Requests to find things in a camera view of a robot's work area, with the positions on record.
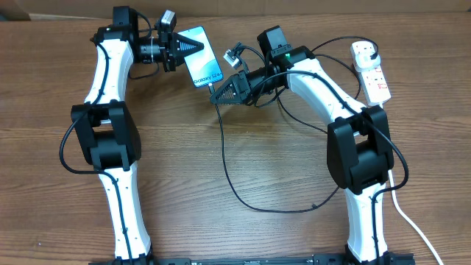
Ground blue Galaxy smartphone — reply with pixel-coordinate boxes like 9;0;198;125
179;26;224;88

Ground white power strip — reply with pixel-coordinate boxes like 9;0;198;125
350;40;391;107

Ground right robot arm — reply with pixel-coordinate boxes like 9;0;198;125
210;26;397;264

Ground black USB charging cable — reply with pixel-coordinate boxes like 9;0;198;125
208;35;380;214

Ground white power strip cord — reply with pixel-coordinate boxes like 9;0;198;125
378;102;445;265

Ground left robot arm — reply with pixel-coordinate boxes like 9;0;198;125
68;6;204;264

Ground white charger plug adapter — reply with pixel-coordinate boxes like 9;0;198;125
353;53;381;72

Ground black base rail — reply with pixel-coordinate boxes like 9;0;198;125
89;252;416;265

